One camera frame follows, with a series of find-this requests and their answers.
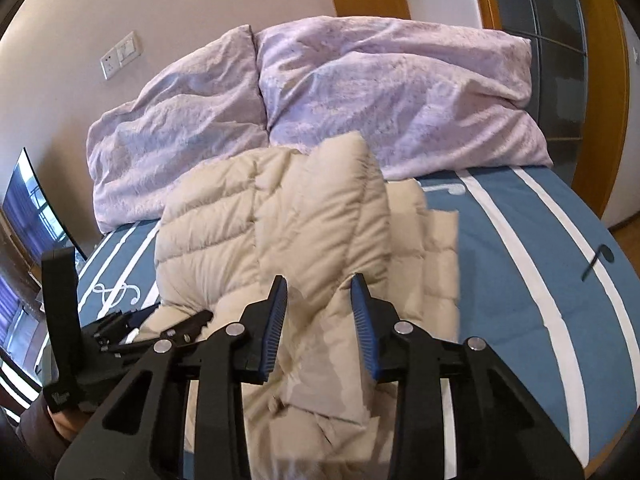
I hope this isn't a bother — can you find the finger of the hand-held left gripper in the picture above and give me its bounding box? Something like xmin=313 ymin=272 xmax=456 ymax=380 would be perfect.
xmin=96 ymin=305 xmax=164 ymax=344
xmin=106 ymin=309 xmax=215 ymax=357

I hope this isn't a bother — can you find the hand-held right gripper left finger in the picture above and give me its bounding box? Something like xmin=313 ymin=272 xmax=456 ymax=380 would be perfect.
xmin=52 ymin=276 xmax=289 ymax=480

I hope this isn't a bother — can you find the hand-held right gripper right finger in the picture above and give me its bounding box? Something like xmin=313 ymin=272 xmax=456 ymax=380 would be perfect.
xmin=350 ymin=274 xmax=585 ymax=480

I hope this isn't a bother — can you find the cream puffer jacket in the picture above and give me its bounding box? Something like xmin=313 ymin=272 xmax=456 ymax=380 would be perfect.
xmin=154 ymin=132 xmax=461 ymax=480

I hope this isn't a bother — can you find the person's left forearm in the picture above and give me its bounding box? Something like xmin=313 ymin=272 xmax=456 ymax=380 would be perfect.
xmin=14 ymin=400 xmax=92 ymax=463

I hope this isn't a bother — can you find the bed with blue striped sheet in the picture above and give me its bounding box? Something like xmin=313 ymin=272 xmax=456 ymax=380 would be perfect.
xmin=40 ymin=162 xmax=636 ymax=480

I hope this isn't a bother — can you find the lilac floral pillow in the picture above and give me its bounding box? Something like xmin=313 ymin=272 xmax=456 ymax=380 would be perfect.
xmin=86 ymin=24 xmax=272 ymax=234
xmin=254 ymin=16 xmax=554 ymax=182

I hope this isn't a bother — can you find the dark glass door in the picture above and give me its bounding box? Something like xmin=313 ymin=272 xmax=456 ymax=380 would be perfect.
xmin=484 ymin=0 xmax=589 ymax=167

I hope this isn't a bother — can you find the mirror with wooden frame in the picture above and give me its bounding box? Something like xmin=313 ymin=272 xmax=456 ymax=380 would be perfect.
xmin=2 ymin=147 xmax=90 ymax=267

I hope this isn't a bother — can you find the white wall socket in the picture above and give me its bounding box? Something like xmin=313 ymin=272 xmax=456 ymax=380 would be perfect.
xmin=100 ymin=51 xmax=121 ymax=81

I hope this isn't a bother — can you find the white wall switch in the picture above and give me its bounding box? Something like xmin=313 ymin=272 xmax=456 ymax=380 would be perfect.
xmin=115 ymin=31 xmax=144 ymax=64

